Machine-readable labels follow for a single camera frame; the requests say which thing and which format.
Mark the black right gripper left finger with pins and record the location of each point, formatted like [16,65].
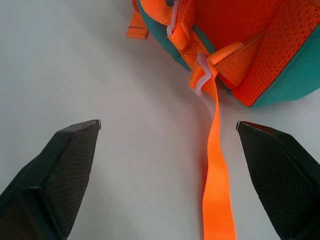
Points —
[57,175]

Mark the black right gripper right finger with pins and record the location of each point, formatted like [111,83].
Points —
[280,172]

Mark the teal and orange backpack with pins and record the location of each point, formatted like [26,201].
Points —
[240,50]

